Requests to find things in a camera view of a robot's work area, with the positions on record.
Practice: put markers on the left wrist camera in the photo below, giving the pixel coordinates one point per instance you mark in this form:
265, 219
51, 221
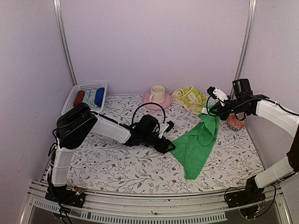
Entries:
165, 127

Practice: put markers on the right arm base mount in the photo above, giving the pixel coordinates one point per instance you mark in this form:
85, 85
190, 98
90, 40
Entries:
235, 197

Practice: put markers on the aluminium frame post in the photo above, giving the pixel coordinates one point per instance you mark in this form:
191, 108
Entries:
246, 39
63, 39

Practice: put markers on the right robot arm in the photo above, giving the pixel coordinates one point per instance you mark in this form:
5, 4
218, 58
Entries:
274, 130

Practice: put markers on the white plastic basket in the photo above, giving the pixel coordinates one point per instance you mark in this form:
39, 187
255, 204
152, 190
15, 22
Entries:
68, 105

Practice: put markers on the dark red rolled towel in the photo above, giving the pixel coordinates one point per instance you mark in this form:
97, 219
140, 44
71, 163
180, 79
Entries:
79, 98

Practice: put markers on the pale green rolled towel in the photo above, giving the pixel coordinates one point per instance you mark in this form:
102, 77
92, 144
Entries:
91, 99

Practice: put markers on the front aluminium rail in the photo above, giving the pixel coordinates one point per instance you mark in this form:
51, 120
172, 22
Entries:
115, 208

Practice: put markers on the left aluminium frame post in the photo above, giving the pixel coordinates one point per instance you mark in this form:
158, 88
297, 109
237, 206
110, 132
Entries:
63, 39

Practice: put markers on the green microfibre towel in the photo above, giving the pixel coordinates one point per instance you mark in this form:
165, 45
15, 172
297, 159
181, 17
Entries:
194, 147

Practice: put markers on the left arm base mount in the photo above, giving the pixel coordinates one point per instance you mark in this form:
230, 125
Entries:
65, 196

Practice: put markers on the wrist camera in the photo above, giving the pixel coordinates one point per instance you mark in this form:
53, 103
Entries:
216, 93
165, 127

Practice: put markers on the light blue rolled towel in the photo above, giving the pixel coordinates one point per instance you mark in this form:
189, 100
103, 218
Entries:
86, 97

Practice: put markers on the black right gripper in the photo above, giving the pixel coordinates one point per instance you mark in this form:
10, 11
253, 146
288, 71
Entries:
219, 111

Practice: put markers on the right aluminium frame post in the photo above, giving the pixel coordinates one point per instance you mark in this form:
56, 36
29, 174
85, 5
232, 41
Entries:
246, 39

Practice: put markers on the yellow patterned towel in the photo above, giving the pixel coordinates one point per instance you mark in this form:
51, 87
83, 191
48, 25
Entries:
191, 99

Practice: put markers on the cream ceramic mug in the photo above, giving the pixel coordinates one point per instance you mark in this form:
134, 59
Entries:
157, 94

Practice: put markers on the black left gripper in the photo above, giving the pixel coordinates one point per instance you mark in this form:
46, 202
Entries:
163, 147

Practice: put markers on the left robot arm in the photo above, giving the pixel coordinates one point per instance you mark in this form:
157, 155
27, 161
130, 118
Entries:
75, 125

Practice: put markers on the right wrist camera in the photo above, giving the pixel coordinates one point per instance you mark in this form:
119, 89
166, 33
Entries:
216, 93

